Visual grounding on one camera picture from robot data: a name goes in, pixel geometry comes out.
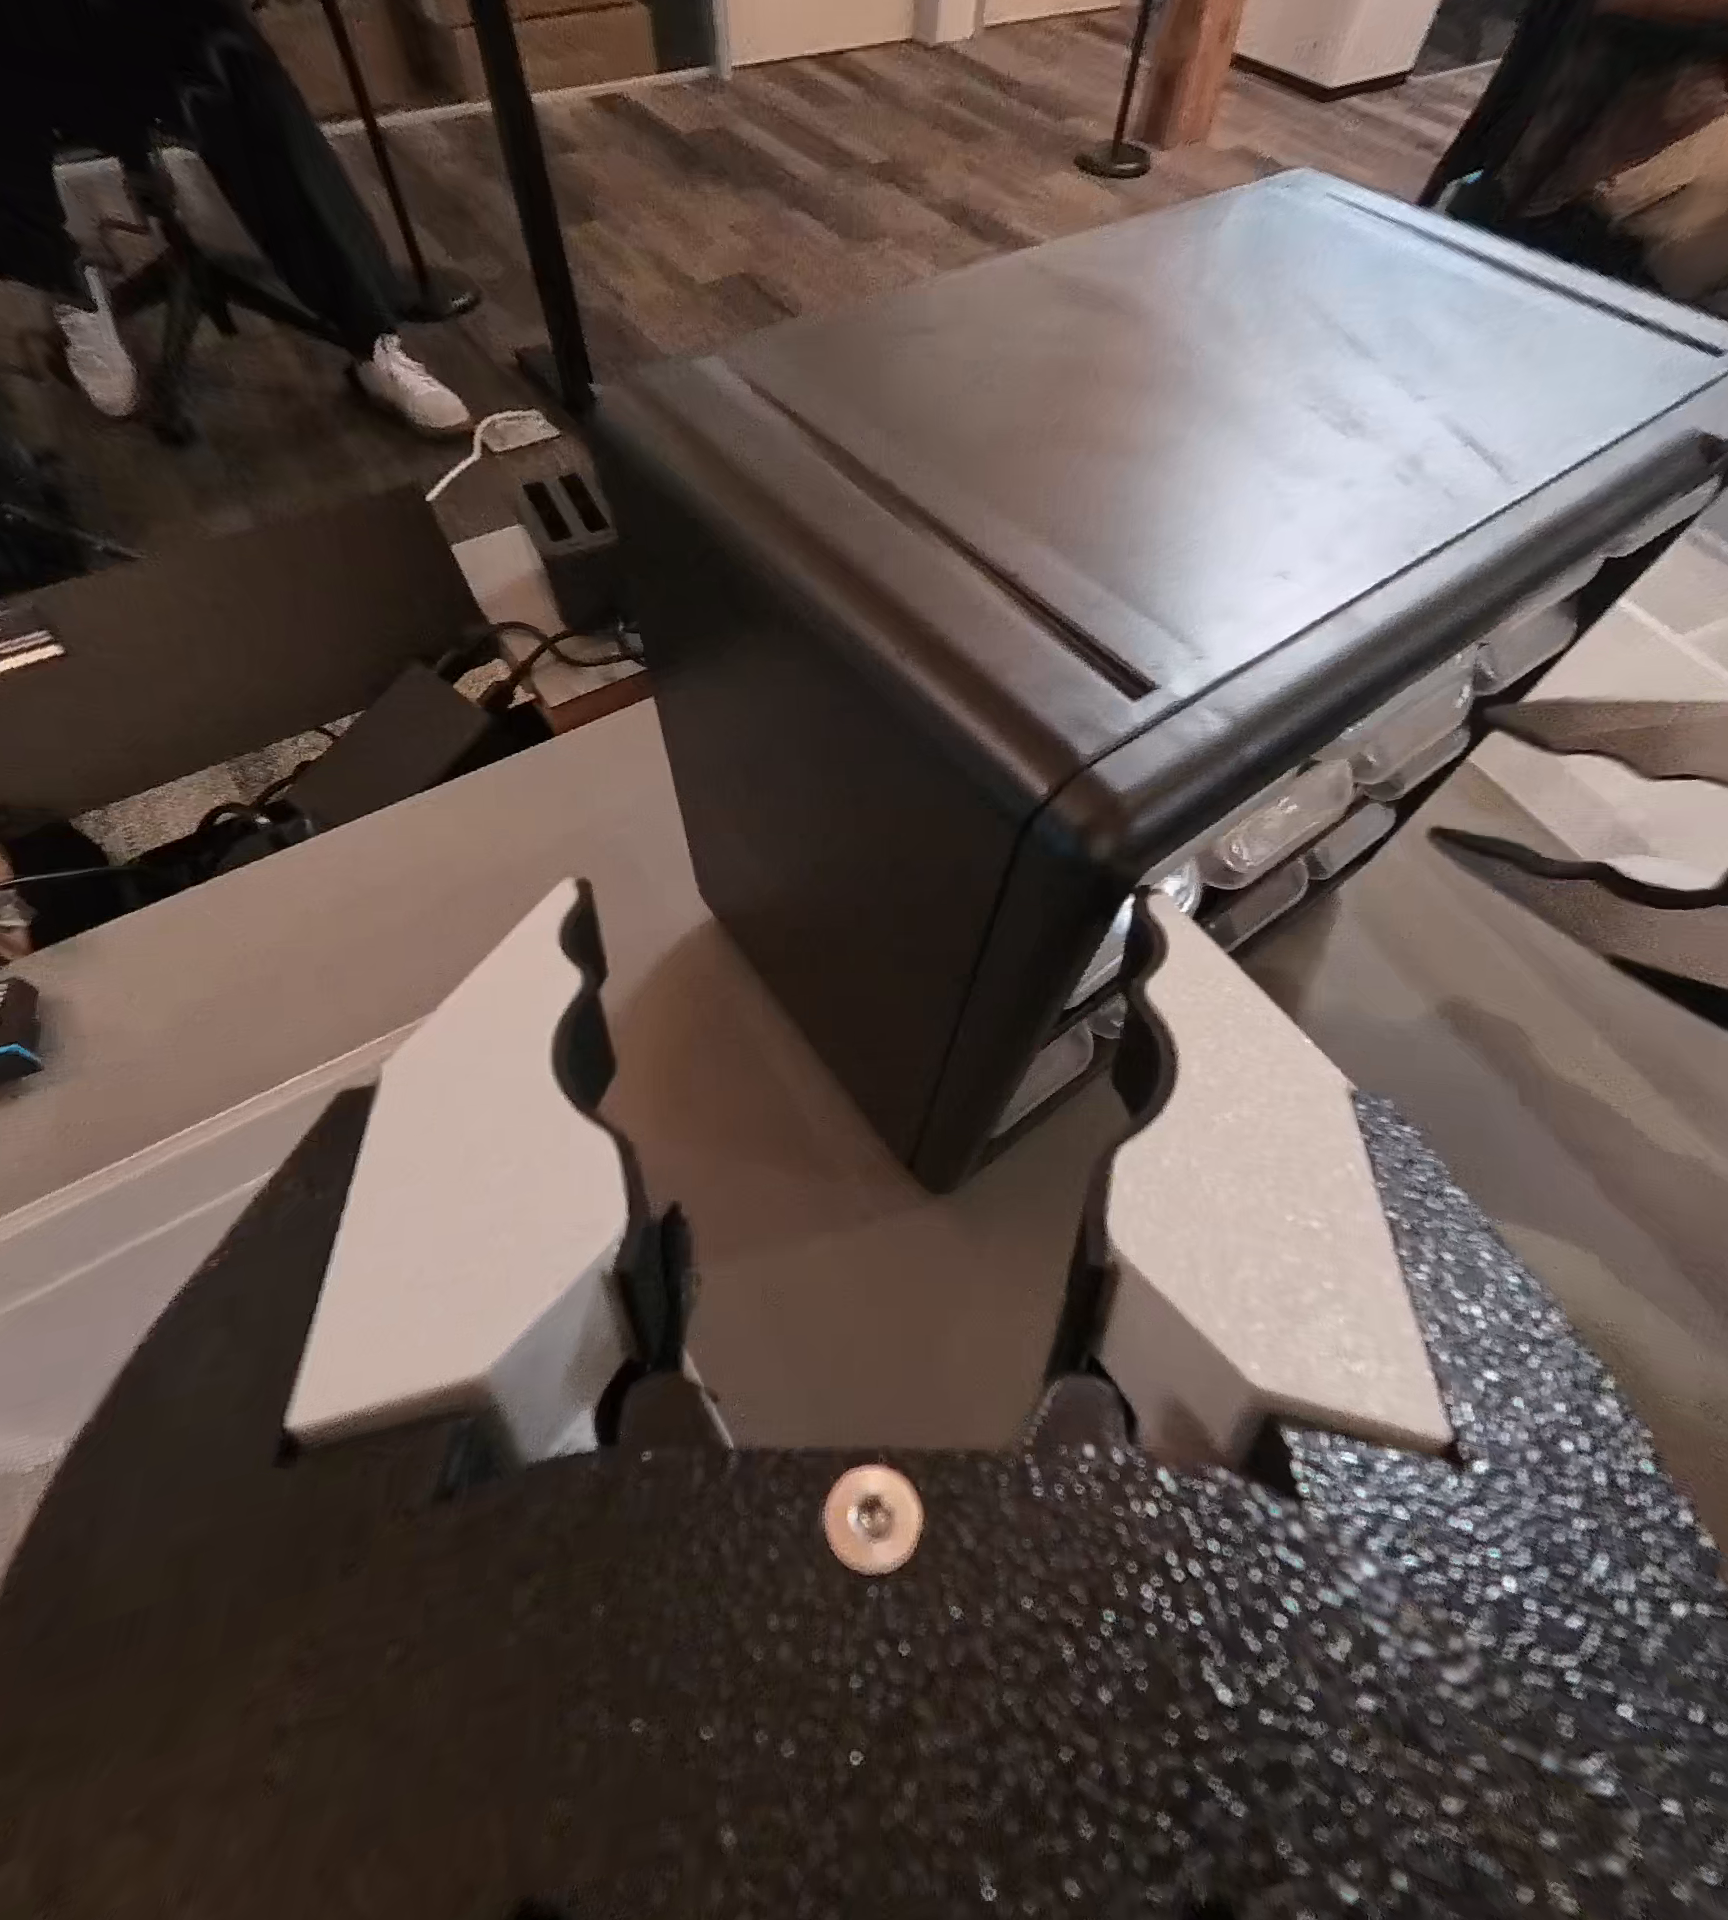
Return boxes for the set of clear small drawers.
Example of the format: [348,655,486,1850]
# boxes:
[1077,500,1695,1145]

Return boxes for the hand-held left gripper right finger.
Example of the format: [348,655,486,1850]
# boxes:
[1049,885,1458,1471]

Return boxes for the wooden post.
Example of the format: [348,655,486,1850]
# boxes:
[1146,0,1249,152]

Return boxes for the thin stanchion with round base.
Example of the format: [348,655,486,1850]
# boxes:
[311,0,484,323]
[1077,0,1156,183]

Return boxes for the cardboard boxes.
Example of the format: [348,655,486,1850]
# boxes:
[261,0,657,103]

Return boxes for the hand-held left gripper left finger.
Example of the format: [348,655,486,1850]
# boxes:
[282,878,732,1471]

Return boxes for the white cable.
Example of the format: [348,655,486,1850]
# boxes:
[423,415,507,506]

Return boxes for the black stand pole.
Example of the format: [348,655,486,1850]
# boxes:
[468,0,603,415]

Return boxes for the black cables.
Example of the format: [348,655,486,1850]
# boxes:
[190,620,657,840]

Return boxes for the black power adapter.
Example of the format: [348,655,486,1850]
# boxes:
[298,668,501,832]

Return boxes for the black battery charger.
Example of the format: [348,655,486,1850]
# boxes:
[515,469,632,633]

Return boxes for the black drawer cabinet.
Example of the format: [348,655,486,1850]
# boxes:
[592,167,1728,1195]

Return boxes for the white recycling bin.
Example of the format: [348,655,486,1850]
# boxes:
[1230,0,1423,90]

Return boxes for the black tripod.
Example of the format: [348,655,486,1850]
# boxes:
[104,143,316,448]

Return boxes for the white low board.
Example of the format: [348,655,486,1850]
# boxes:
[450,524,657,728]

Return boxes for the black case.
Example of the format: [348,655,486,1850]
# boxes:
[0,487,468,818]

